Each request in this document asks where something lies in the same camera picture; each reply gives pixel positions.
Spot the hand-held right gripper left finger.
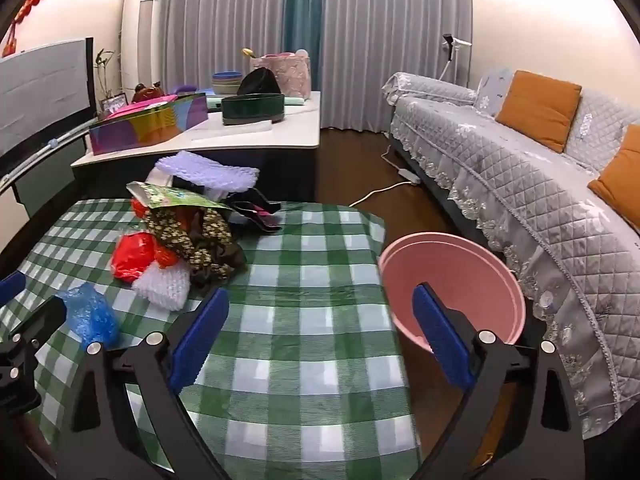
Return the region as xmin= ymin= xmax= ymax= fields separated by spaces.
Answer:
xmin=55 ymin=287 xmax=231 ymax=480

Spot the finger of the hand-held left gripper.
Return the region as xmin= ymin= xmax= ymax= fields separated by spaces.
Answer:
xmin=7 ymin=297 xmax=68 ymax=357
xmin=0 ymin=271 xmax=27 ymax=307

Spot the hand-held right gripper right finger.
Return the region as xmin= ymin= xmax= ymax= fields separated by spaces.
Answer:
xmin=412 ymin=282 xmax=586 ymax=480

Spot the blue plastic bag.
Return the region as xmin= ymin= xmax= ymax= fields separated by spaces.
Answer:
xmin=55 ymin=282 xmax=121 ymax=351

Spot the pink plastic bin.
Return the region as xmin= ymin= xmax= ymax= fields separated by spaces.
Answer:
xmin=377 ymin=232 xmax=526 ymax=356

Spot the dark floral cloth bag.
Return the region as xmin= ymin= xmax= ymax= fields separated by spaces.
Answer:
xmin=145 ymin=205 xmax=248 ymax=288

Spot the red plastic bag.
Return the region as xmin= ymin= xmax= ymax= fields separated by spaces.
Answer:
xmin=111 ymin=199 xmax=201 ymax=283

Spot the green patterned paper bag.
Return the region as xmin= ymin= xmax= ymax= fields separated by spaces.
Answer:
xmin=126 ymin=181 xmax=233 ymax=218

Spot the white paper bag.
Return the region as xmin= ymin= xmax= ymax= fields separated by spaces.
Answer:
xmin=145 ymin=167 xmax=236 ymax=202

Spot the purple foam net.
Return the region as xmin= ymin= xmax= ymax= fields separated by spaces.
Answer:
xmin=156 ymin=151 xmax=261 ymax=193

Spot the green checked tablecloth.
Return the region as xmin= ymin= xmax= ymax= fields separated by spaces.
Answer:
xmin=0 ymin=197 xmax=423 ymax=480

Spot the white pole with blue ball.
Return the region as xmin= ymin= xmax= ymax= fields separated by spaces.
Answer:
xmin=0 ymin=120 xmax=98 ymax=188

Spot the sofa with grey quilted cover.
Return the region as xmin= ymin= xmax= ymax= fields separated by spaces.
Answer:
xmin=382 ymin=67 xmax=640 ymax=441

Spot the covered television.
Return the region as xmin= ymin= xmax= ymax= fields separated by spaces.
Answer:
xmin=0 ymin=37 xmax=96 ymax=173

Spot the colourful tin box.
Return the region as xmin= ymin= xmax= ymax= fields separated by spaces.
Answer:
xmin=89 ymin=93 xmax=209 ymax=156

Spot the white top coffee table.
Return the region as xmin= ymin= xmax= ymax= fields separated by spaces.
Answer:
xmin=70 ymin=91 xmax=322 ymax=206

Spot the dark green oval basin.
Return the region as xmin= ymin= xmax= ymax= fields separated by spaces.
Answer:
xmin=221 ymin=92 xmax=286 ymax=126

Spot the orange cushion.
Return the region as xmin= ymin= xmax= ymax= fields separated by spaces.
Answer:
xmin=587 ymin=122 xmax=640 ymax=238
xmin=495 ymin=70 xmax=583 ymax=153

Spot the red brown teapot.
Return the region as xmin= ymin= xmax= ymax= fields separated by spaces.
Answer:
xmin=131 ymin=81 xmax=163 ymax=103

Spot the bamboo plant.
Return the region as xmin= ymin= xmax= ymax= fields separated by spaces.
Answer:
xmin=94 ymin=49 xmax=117 ymax=98

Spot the stack of coloured bowls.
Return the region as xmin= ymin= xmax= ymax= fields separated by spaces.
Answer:
xmin=211 ymin=70 xmax=247 ymax=96

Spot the black hat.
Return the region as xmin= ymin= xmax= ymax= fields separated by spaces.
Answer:
xmin=236 ymin=67 xmax=282 ymax=97

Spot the pink quilted basket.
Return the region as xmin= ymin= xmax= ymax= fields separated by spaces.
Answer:
xmin=250 ymin=51 xmax=312 ymax=100

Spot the white floor lamp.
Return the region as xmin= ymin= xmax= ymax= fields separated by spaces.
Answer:
xmin=440 ymin=33 xmax=472 ymax=83

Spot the white tower air conditioner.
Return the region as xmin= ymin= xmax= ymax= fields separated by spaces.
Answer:
xmin=121 ymin=0 xmax=166 ymax=93

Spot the grey curtain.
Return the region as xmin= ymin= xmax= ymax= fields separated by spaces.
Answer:
xmin=320 ymin=0 xmax=473 ymax=133
xmin=159 ymin=0 xmax=291 ymax=93

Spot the teal curtain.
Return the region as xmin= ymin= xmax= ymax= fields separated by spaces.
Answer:
xmin=282 ymin=0 xmax=326 ymax=98

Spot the white power strip with cable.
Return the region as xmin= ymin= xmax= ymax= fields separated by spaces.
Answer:
xmin=348 ymin=145 xmax=416 ymax=208

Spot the red wall decoration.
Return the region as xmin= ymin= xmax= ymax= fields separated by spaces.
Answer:
xmin=1 ymin=0 xmax=56 ymax=58

